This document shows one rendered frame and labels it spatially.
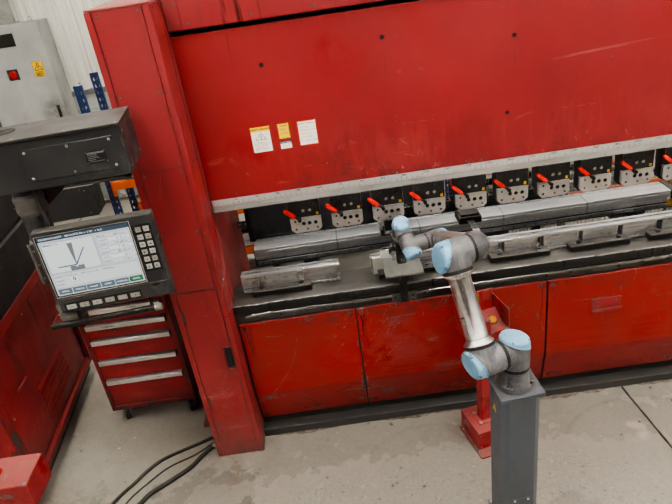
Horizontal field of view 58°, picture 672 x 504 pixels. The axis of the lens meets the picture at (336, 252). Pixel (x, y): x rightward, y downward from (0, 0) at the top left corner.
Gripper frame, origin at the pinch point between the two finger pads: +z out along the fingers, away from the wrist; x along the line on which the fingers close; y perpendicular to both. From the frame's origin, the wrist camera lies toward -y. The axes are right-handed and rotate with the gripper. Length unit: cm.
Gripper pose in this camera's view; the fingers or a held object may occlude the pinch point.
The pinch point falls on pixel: (399, 255)
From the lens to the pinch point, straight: 297.1
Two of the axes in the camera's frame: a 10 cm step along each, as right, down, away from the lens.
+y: -1.1, -9.2, 3.7
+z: 0.7, 3.6, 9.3
